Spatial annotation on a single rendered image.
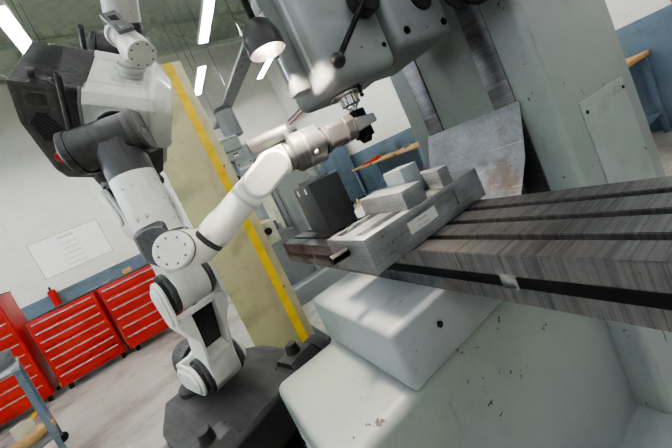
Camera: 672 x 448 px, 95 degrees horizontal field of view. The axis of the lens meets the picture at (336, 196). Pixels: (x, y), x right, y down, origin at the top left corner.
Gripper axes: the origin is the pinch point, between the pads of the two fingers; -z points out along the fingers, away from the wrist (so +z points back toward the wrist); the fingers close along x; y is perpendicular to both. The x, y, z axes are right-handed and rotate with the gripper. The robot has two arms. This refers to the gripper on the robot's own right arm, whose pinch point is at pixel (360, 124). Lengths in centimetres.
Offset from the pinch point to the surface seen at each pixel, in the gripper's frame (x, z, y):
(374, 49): -8.6, -6.5, -12.4
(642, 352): -11, -41, 84
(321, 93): -4.9, 7.2, -9.0
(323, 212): 32.6, 11.9, 19.3
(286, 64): -5.0, 11.6, -17.2
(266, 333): 160, 67, 96
